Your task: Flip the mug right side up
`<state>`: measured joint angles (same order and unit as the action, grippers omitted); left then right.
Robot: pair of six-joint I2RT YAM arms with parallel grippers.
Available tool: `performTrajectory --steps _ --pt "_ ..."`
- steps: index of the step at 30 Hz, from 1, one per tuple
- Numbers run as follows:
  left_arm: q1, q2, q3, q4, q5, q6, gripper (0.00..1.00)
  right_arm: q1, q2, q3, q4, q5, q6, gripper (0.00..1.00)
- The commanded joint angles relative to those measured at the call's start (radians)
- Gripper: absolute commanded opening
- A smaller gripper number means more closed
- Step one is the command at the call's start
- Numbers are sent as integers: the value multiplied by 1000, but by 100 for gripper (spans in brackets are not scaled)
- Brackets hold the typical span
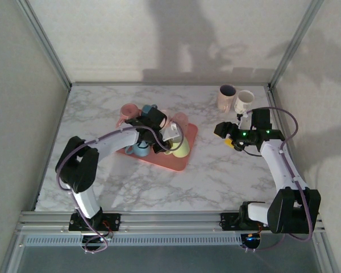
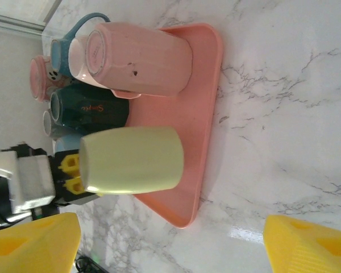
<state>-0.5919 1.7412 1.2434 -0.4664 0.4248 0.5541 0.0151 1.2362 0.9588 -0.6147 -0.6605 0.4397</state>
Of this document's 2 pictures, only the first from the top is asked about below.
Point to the teal stoneware mug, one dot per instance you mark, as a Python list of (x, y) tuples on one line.
[(147, 109)]

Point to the light blue mug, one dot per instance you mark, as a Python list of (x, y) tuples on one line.
[(139, 150)]

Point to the yellow-green mug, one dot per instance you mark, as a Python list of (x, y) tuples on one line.
[(183, 148)]

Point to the pale pink mug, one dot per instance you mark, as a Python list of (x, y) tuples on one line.
[(180, 119)]

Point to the pink mug navy interior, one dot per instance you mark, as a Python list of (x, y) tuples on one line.
[(224, 103)]

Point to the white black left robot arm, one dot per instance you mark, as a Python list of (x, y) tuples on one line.
[(113, 143)]

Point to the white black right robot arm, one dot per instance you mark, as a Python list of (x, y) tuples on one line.
[(278, 162)]

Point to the salmon pink mug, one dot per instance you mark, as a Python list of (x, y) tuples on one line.
[(128, 112)]

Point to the pink plastic tray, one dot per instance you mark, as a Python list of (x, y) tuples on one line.
[(170, 160)]

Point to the lit circuit board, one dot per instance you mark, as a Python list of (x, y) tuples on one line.
[(251, 240), (98, 239)]

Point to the aluminium frame rail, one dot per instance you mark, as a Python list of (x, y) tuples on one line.
[(170, 84), (272, 98)]

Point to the wide aluminium base rail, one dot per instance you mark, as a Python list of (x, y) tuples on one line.
[(170, 221)]

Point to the aluminium frame post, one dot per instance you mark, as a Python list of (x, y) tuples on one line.
[(296, 42), (45, 42)]

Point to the aluminium frame leg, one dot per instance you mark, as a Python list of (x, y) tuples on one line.
[(326, 253), (11, 253)]

